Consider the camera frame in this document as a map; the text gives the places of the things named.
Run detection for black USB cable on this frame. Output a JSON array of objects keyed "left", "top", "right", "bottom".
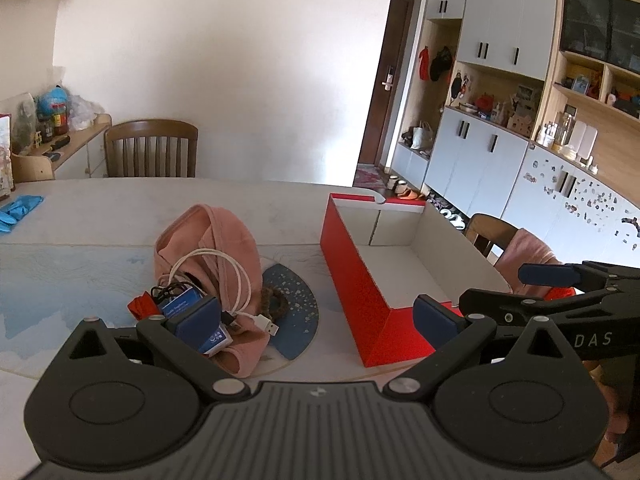
[{"left": 150, "top": 282, "right": 238, "bottom": 328}]

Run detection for blue speckled round mat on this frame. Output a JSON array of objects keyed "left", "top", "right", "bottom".
[{"left": 252, "top": 262, "right": 321, "bottom": 361}]

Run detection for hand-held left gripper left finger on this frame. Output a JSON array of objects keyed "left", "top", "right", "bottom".
[{"left": 47, "top": 296, "right": 251, "bottom": 403}]

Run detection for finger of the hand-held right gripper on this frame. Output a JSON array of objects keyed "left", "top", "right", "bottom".
[
  {"left": 459, "top": 287, "right": 608, "bottom": 332},
  {"left": 518, "top": 260, "right": 640, "bottom": 293}
]

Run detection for printed paper bag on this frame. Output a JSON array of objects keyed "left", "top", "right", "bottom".
[{"left": 0, "top": 112, "right": 16, "bottom": 193}]

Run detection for brown hair scrunchie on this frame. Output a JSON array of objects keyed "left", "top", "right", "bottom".
[{"left": 255, "top": 282, "right": 287, "bottom": 327}]

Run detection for white plastic bag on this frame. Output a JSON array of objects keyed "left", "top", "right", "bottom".
[{"left": 67, "top": 94, "right": 106, "bottom": 131}]

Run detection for row of shoes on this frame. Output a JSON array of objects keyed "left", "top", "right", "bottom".
[{"left": 385, "top": 175, "right": 468, "bottom": 228}]

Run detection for wooden sideboard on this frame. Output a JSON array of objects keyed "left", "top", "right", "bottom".
[{"left": 10, "top": 114, "right": 113, "bottom": 181}]

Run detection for wooden slat-back chair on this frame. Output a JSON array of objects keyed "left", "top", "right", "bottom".
[{"left": 103, "top": 119, "right": 199, "bottom": 178}]

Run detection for brown door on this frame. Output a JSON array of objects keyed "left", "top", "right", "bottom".
[{"left": 357, "top": 0, "right": 418, "bottom": 167}]

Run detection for small blue box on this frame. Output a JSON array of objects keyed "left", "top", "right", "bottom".
[{"left": 157, "top": 290, "right": 233, "bottom": 358}]

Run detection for blue rubber gloves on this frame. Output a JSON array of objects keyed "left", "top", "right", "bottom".
[{"left": 0, "top": 195, "right": 45, "bottom": 233}]

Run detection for white USB cable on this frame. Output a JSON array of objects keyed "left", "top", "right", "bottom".
[{"left": 167, "top": 249, "right": 281, "bottom": 337}]

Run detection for red cloth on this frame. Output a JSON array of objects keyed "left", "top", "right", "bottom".
[{"left": 127, "top": 294, "right": 161, "bottom": 320}]

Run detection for red cardboard box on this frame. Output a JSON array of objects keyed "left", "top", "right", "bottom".
[{"left": 320, "top": 192, "right": 513, "bottom": 368}]

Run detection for white and wood cabinet unit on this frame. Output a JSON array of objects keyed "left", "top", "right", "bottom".
[{"left": 390, "top": 0, "right": 640, "bottom": 261}]

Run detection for white tote bag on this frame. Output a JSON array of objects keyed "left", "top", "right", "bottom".
[{"left": 411, "top": 121, "right": 436, "bottom": 151}]

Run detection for pink floor rug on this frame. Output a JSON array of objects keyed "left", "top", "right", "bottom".
[{"left": 354, "top": 164, "right": 396, "bottom": 191}]

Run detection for pink towel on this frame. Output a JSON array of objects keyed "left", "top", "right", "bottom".
[{"left": 495, "top": 228, "right": 566, "bottom": 296}]

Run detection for pink cloth hat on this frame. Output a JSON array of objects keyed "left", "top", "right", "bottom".
[{"left": 152, "top": 204, "right": 273, "bottom": 378}]

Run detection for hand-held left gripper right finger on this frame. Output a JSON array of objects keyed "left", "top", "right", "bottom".
[{"left": 382, "top": 294, "right": 598, "bottom": 403}]

